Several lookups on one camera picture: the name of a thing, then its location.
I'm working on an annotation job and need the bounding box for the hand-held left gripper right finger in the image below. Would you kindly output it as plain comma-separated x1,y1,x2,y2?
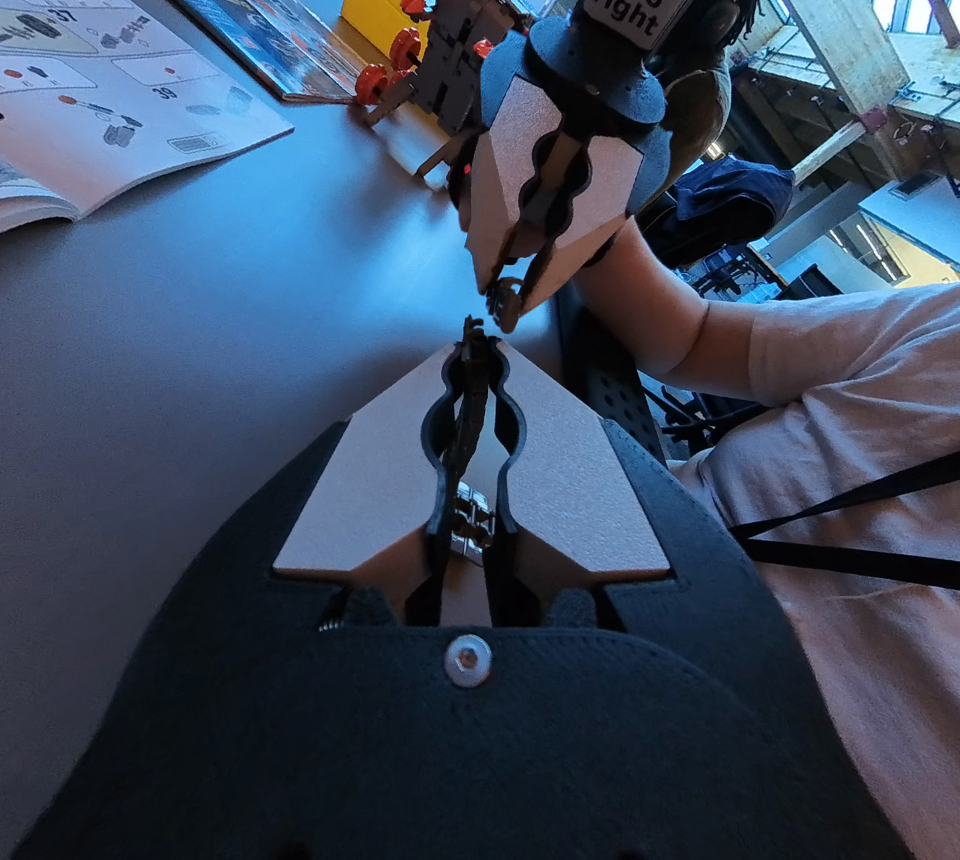
491,340,672,596

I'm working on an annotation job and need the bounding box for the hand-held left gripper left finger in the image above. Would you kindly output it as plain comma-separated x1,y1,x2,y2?
272,343,456,623

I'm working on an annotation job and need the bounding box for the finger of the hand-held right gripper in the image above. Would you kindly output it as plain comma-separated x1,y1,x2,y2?
463,75,565,296
516,135,648,315

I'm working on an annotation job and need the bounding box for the single grey track link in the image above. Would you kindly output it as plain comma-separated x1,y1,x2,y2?
448,480,498,566
486,277,528,334

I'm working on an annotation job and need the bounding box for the grey toy track chain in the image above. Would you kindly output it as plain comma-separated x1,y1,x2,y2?
441,315,498,488

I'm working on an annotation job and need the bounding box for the person's right forearm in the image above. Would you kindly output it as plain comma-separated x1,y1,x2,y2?
572,217,760,405

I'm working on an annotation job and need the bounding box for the grey desk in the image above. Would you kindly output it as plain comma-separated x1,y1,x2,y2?
0,0,571,860

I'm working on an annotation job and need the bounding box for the grey orange toy robot chassis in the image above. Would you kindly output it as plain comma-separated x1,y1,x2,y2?
351,0,543,180

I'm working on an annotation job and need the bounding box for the dark blue bag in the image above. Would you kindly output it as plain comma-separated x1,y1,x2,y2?
658,154,798,270

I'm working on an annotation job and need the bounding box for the blue printed leaflet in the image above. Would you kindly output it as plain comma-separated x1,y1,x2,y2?
137,0,363,105

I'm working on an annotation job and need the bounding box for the open instruction booklet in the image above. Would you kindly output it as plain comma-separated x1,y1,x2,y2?
0,0,295,236

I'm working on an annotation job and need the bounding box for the black strap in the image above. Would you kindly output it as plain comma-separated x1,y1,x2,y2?
729,450,960,593

